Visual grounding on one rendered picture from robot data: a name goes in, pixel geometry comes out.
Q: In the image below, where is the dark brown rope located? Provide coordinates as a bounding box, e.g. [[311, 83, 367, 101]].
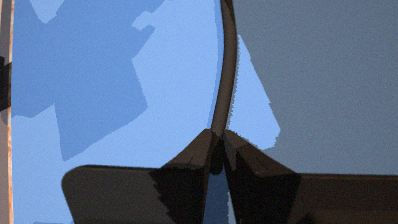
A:
[[210, 0, 237, 175]]

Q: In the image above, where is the blue mat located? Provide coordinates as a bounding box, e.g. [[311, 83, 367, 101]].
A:
[[11, 0, 398, 224]]

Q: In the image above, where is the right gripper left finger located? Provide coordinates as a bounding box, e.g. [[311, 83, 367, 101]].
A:
[[61, 129, 212, 224]]

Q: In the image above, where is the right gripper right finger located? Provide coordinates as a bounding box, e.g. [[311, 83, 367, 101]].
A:
[[223, 129, 398, 224]]

